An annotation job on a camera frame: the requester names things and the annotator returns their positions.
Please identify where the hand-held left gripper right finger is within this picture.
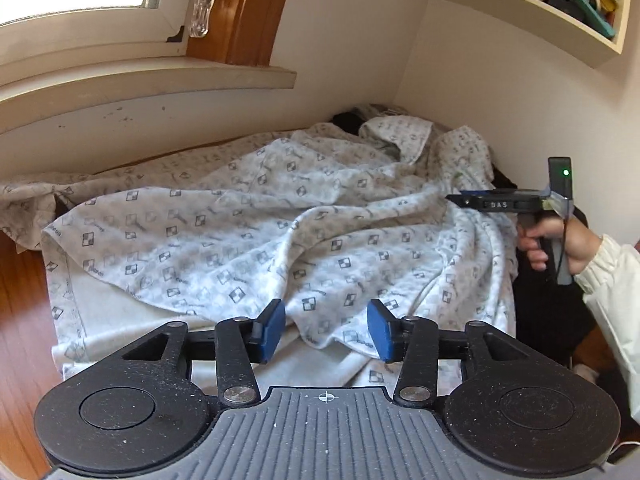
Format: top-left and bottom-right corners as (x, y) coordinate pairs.
(366, 299), (523, 408)

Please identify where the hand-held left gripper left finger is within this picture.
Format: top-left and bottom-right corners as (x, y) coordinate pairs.
(122, 299), (287, 408)

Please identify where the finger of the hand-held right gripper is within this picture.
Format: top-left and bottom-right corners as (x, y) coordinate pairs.
(445, 188), (521, 209)

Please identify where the white checker-print garment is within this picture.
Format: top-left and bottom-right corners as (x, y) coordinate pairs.
(0, 115), (518, 391)

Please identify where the person's right forearm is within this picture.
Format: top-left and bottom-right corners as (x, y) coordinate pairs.
(572, 234), (640, 426)

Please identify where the black cloth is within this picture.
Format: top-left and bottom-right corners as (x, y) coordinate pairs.
(331, 109), (598, 368)

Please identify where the grey printed folded cloth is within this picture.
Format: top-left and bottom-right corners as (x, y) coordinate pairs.
(357, 103), (408, 120)

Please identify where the beige window sill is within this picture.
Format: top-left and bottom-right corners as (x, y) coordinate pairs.
(0, 54), (299, 136)

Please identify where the brown wooden window trim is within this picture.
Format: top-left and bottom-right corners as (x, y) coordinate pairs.
(186, 0), (301, 67)

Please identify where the cream wall shelf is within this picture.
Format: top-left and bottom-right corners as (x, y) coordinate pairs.
(406, 0), (635, 70)

